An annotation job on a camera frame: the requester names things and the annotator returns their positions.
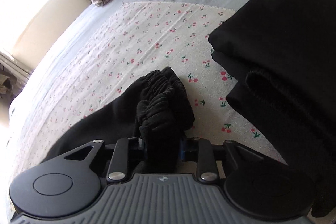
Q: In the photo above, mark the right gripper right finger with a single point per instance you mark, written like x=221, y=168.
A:
x=200, y=151

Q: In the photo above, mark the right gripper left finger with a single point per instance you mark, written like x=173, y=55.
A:
x=128, y=154

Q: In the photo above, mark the black pants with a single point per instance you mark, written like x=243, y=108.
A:
x=281, y=54

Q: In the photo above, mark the cherry print bed sheet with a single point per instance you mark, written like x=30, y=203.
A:
x=138, y=38

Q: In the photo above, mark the left grey curtain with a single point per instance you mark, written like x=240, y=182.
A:
x=20, y=73

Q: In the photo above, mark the hanging clothes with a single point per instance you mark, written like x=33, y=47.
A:
x=6, y=85

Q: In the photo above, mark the light blue bed sheet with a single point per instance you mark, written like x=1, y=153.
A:
x=105, y=16

